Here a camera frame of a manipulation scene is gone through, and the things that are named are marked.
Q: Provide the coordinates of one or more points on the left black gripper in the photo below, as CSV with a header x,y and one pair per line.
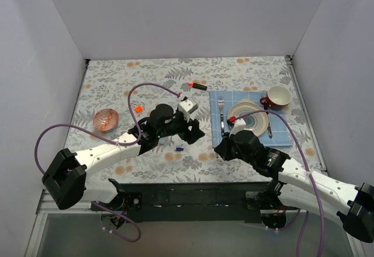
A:
x,y
189,129

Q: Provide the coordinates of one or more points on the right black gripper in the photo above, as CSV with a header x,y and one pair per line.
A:
x,y
225,148

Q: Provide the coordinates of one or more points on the orange black highlighter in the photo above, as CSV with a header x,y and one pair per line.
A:
x,y
198,86

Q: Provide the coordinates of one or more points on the orange highlighter cap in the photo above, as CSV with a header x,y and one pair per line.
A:
x,y
138,109

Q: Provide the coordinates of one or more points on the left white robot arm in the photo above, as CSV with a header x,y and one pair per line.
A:
x,y
68,178

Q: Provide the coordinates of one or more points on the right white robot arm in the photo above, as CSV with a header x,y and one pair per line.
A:
x,y
295,186

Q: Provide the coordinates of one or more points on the beige ceramic plate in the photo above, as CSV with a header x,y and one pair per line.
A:
x,y
257,122

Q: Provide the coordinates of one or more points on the silver fork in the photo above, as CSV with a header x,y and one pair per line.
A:
x,y
220,103

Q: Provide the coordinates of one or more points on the blue checkered cloth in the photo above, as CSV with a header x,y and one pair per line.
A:
x,y
280,133

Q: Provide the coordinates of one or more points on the red white cup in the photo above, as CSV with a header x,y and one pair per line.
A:
x,y
276,98

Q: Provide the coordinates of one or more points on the orange patterned bowl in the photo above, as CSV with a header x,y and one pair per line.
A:
x,y
106,120

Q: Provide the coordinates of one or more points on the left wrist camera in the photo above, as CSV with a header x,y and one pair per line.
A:
x,y
187,107

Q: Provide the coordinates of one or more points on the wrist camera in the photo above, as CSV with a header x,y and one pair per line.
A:
x,y
187,107
236,124

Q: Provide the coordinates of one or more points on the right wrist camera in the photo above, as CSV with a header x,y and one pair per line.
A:
x,y
236,124

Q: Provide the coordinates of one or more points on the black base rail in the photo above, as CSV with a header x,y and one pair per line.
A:
x,y
200,202

